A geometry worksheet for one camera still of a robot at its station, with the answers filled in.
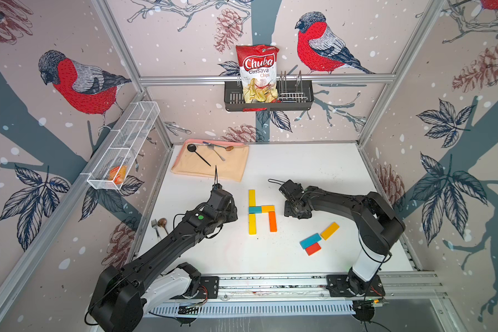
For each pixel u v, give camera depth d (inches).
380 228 18.7
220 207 24.7
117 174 25.6
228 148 46.5
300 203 26.6
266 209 36.7
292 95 37.4
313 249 32.4
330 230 34.2
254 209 36.7
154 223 35.2
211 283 29.3
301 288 29.4
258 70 32.1
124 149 30.3
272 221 35.3
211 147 46.5
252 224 35.5
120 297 15.0
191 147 46.4
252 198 38.5
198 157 44.9
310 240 33.0
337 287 28.7
